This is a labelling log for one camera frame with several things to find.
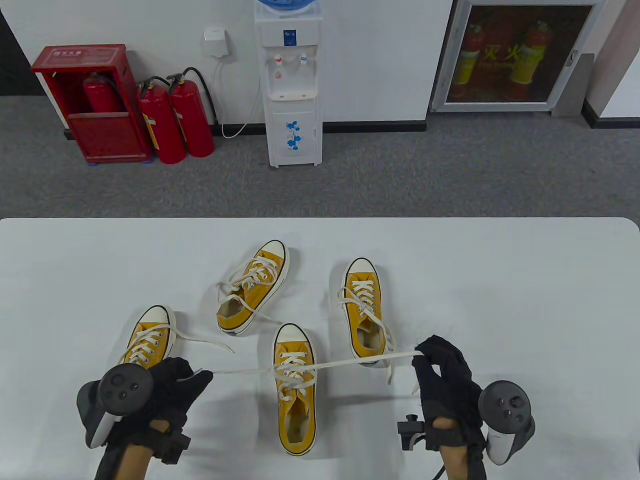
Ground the white power cable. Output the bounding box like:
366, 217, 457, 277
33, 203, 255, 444
214, 55, 263, 139

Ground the glass fire hydrant cabinet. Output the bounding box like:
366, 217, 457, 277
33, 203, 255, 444
430, 0, 608, 113

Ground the black hand controller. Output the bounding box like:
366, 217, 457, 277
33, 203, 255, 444
76, 363, 155, 449
478, 381, 536, 466

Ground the white wall box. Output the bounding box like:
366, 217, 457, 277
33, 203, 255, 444
203, 27, 232, 57

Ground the person's right forearm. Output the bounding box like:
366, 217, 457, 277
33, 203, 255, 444
432, 417, 473, 480

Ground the red fire extinguisher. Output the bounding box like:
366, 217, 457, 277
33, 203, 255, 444
82, 71, 123, 113
166, 66, 219, 158
136, 76, 187, 165

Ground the white water dispenser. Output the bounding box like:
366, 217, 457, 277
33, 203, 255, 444
254, 7, 325, 168

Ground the white shoe lace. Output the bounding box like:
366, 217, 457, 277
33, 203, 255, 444
337, 280, 398, 385
119, 324, 236, 371
216, 257, 286, 327
177, 349, 428, 403

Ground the blue water bottle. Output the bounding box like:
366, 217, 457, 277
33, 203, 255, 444
257, 0, 316, 15

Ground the person's left hand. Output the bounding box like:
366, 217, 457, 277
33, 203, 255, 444
102, 357, 214, 447

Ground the black door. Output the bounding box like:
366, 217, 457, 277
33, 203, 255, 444
0, 9, 46, 97

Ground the person's right hand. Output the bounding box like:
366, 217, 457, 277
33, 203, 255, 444
412, 335, 484, 433

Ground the red extinguisher cabinet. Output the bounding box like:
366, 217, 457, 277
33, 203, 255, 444
31, 43, 153, 165

